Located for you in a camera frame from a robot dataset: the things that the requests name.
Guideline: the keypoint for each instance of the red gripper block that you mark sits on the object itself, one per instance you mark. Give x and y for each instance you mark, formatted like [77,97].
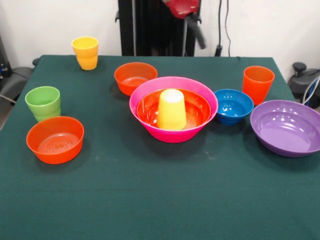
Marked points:
[182,7]

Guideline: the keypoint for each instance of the orange plastic cup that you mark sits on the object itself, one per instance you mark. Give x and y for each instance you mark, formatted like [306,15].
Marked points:
[257,85]

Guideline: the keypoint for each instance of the large orange plastic bowl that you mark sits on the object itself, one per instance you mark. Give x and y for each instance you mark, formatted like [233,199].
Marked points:
[197,112]

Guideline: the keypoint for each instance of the blue plastic bowl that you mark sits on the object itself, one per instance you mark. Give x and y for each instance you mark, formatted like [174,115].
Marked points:
[232,110]

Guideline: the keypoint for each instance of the yellow plastic cup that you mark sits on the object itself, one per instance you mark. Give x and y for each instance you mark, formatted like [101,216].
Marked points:
[171,112]
[86,55]

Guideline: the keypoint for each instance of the large pink plastic bowl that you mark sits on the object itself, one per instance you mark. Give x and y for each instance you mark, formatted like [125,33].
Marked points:
[172,136]

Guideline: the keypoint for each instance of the purple plastic bowl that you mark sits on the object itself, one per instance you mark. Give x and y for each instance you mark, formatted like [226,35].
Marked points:
[287,130]

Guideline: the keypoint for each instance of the black column stand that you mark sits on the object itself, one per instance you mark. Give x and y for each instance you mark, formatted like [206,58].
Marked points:
[150,30]

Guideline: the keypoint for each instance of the small orange plastic bowl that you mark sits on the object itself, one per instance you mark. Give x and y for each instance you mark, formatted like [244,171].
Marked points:
[55,150]
[132,80]

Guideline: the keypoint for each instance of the black chair base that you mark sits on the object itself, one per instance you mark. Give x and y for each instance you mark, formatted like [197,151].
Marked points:
[17,77]
[302,75]

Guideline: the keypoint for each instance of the green plastic cup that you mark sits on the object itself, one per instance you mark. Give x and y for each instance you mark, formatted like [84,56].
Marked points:
[43,102]

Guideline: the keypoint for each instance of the dark green table cloth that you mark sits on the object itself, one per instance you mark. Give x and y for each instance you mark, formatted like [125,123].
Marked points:
[150,200]

